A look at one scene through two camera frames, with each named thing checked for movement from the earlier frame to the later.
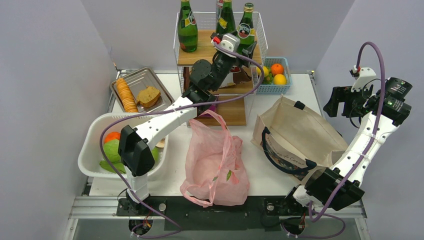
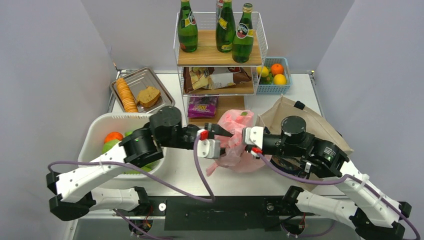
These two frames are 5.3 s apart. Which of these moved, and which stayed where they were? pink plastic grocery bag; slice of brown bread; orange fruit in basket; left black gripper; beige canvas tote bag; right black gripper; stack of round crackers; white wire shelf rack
Moved: right black gripper; left black gripper; pink plastic grocery bag
Stayed: beige canvas tote bag; stack of round crackers; orange fruit in basket; slice of brown bread; white wire shelf rack
